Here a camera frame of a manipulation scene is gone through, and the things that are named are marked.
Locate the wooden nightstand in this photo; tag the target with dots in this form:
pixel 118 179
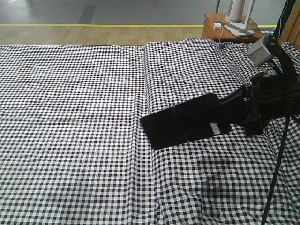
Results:
pixel 224 35

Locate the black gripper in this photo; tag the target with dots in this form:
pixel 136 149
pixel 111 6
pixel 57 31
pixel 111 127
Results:
pixel 271 97

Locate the black white checkered quilt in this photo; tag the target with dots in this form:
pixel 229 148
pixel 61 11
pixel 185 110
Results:
pixel 223 180

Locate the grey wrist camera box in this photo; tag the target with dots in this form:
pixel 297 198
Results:
pixel 260 51

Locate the white power adapter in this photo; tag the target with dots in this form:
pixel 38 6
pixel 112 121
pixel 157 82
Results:
pixel 217 26

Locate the black white checkered bedsheet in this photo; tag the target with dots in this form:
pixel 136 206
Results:
pixel 72 150

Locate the black smartphone pink frame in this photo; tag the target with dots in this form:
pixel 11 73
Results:
pixel 188 121

